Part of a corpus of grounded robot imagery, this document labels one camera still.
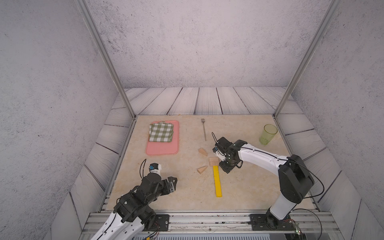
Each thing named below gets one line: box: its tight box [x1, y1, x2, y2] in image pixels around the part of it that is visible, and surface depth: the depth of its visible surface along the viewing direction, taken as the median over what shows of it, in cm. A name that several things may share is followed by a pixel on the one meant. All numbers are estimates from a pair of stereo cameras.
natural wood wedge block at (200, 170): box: [197, 165, 208, 174], surface depth 92 cm
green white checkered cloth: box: [149, 121, 174, 143], surface depth 111 cm
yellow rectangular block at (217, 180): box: [212, 165, 221, 188], surface depth 89 cm
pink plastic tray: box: [146, 120, 180, 156], surface depth 106 cm
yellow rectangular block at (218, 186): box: [214, 175, 223, 198], surface depth 86 cm
